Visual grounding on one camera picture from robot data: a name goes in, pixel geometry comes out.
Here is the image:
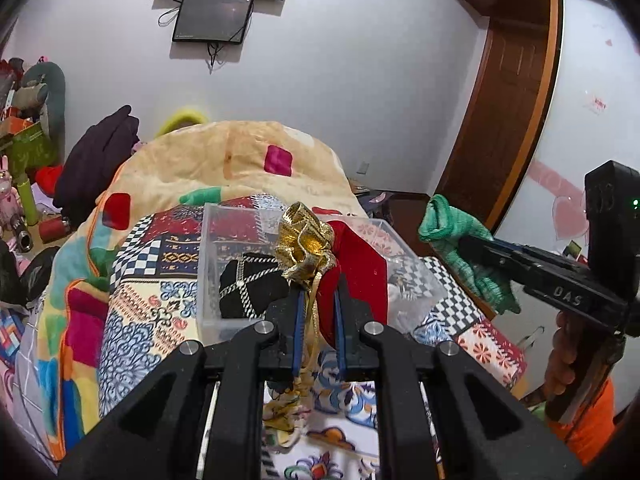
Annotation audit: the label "red velvet cloth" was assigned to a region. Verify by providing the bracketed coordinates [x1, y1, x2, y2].
[317, 220, 392, 350]

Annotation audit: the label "black monitor cable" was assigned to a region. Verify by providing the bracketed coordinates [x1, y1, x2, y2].
[207, 41, 227, 75]

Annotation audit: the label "clear plastic box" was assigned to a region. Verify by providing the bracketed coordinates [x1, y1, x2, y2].
[197, 202, 449, 345]

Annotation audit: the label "black cloth with white chain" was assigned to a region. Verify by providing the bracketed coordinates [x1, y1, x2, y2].
[219, 254, 292, 320]

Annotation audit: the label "red cylinder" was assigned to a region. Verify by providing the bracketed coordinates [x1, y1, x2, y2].
[39, 216, 72, 242]

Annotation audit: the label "patchwork patterned blanket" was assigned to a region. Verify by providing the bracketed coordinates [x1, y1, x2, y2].
[97, 195, 529, 480]

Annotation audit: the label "grey plush toy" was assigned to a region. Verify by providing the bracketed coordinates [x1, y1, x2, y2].
[19, 62, 67, 142]

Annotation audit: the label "red heart pillow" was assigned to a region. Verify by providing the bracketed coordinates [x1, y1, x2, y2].
[34, 164, 65, 195]

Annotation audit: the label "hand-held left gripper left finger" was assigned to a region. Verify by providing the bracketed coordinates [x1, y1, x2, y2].
[57, 287, 308, 480]

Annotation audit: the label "brown wooden door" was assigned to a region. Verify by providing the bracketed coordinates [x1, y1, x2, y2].
[434, 0, 562, 233]

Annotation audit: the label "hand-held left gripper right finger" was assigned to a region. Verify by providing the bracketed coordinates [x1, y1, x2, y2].
[332, 272, 586, 480]

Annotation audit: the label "dark side table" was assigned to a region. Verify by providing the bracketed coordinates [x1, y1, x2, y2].
[349, 179, 432, 262]

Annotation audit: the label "yellow-green plush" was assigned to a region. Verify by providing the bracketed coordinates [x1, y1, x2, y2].
[154, 106, 207, 139]

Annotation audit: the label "person's right hand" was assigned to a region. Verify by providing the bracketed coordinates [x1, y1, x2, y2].
[544, 310, 582, 403]

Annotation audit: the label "pink bunny toy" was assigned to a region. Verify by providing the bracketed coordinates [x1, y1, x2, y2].
[0, 154, 25, 242]

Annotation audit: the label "gold shiny cloth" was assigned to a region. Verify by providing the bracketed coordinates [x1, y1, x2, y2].
[262, 201, 338, 448]

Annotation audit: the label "green tube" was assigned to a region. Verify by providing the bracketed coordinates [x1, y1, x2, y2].
[17, 174, 41, 227]

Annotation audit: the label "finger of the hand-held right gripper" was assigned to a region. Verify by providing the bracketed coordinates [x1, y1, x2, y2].
[457, 234, 532, 288]
[492, 239, 591, 273]

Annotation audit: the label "green cardboard box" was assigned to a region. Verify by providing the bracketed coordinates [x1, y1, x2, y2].
[0, 117, 57, 182]

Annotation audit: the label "black plastic bag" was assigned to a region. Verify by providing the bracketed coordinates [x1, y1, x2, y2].
[0, 240, 62, 307]

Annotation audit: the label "small black monitor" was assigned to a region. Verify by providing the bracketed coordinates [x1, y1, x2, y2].
[171, 0, 255, 46]

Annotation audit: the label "green knitted cloth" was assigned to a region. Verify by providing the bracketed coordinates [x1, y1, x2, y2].
[417, 194, 522, 317]

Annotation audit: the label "cream blanket with coloured squares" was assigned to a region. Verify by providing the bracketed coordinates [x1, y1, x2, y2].
[37, 120, 370, 463]

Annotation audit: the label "dark purple jacket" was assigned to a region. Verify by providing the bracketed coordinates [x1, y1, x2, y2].
[52, 105, 141, 222]

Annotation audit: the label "person's right forearm orange sleeve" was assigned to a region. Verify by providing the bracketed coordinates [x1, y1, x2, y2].
[547, 376, 617, 467]

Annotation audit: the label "white sliding door pink stickers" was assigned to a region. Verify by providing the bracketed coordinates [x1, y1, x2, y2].
[492, 0, 640, 286]

